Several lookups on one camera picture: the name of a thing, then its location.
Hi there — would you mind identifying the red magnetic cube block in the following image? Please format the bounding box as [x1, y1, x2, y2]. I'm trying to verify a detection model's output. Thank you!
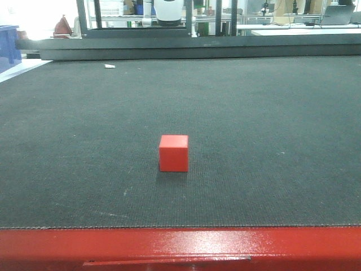
[159, 134, 188, 172]

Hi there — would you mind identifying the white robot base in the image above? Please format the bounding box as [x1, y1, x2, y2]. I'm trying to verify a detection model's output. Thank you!
[154, 0, 183, 27]

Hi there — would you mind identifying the dark grey table mat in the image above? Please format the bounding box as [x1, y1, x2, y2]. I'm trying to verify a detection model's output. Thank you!
[1, 56, 360, 229]

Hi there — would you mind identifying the dark red object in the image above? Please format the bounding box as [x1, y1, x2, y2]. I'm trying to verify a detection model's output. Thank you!
[53, 15, 72, 39]

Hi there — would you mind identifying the red metal table edge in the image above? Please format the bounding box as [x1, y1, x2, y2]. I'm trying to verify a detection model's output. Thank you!
[1, 226, 360, 270]

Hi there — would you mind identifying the blue plastic bin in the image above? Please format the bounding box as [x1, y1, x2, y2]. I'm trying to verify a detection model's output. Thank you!
[0, 25, 22, 73]

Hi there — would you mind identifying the white background table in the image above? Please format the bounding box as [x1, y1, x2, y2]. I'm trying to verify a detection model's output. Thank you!
[237, 24, 360, 36]

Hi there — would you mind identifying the grey laptop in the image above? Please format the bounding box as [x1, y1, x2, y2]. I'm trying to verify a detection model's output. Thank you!
[320, 5, 355, 25]

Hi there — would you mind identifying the black metal frame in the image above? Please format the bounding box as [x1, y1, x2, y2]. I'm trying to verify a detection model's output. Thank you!
[16, 1, 360, 60]

